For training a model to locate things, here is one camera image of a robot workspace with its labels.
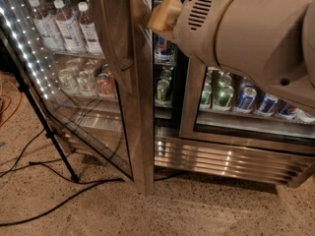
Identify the tea bottle white cap left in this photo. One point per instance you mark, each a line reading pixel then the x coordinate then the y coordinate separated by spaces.
pixel 46 27

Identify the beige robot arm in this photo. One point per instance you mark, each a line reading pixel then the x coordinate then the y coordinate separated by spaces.
pixel 271 42

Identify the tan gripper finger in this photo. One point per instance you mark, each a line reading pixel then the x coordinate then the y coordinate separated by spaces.
pixel 164 17

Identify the black tripod leg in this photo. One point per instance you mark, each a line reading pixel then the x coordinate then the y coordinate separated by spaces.
pixel 24 87

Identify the blue soda can right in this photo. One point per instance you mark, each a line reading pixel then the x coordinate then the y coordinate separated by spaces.
pixel 287 111

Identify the blue soda can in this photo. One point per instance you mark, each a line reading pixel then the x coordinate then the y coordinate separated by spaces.
pixel 287 111
pixel 267 105
pixel 246 100

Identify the pale green soda can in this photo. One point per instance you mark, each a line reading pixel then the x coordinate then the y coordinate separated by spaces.
pixel 86 82

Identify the green can right door left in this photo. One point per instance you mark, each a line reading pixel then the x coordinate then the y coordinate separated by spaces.
pixel 206 96

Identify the green soda can left door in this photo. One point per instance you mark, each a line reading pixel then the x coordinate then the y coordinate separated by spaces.
pixel 162 95

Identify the tea bottle white cap right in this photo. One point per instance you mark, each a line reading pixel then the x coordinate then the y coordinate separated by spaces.
pixel 87 25

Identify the stainless steel fridge base grille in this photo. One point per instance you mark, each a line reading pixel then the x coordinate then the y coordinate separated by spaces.
pixel 136 155

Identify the tea bottle white cap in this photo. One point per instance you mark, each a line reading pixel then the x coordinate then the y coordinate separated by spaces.
pixel 46 27
pixel 87 25
pixel 69 28

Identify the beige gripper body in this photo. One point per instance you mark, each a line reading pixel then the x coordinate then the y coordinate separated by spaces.
pixel 198 27

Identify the glass fridge door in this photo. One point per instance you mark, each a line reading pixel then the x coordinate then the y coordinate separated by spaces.
pixel 237 128
pixel 127 58

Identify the green white soda can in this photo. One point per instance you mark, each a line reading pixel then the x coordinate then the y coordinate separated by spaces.
pixel 68 81

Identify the blue soda can left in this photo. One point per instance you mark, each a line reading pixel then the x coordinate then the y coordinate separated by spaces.
pixel 246 100

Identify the tea bottle white cap middle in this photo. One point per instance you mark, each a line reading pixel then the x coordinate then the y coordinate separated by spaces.
pixel 69 28

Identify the blue silver tall can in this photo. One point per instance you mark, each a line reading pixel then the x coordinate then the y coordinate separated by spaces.
pixel 164 51

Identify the blue soda can middle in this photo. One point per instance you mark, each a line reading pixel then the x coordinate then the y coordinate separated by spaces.
pixel 267 105

